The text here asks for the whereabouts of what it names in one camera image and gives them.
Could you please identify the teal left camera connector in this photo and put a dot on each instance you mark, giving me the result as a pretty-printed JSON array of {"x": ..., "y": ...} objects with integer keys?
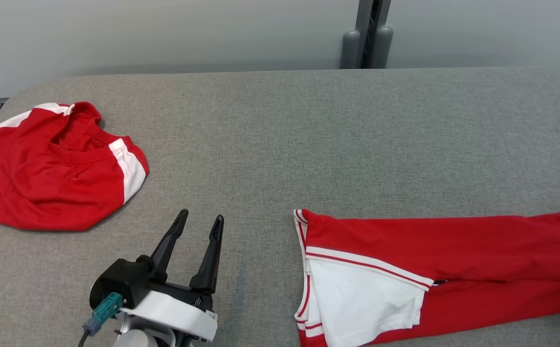
[{"x": 105, "y": 311}]

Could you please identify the red shorts with white stripes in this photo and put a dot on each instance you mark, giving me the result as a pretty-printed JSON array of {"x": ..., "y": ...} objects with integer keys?
[{"x": 43, "y": 183}]

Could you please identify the grey metal wall post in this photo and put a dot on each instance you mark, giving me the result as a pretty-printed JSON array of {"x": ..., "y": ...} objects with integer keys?
[{"x": 371, "y": 24}]

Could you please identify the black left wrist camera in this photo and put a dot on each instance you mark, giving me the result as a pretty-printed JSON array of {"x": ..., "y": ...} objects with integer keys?
[{"x": 118, "y": 282}]

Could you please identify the grey rounded bumper post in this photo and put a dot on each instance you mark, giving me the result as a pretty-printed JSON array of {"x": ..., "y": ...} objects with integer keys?
[
  {"x": 350, "y": 50},
  {"x": 383, "y": 48}
]

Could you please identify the red basketball jersey shirt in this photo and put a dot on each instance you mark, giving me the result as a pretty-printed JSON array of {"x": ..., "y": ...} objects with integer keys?
[{"x": 453, "y": 246}]

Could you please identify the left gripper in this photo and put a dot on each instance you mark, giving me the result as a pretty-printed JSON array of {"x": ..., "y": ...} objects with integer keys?
[{"x": 178, "y": 313}]

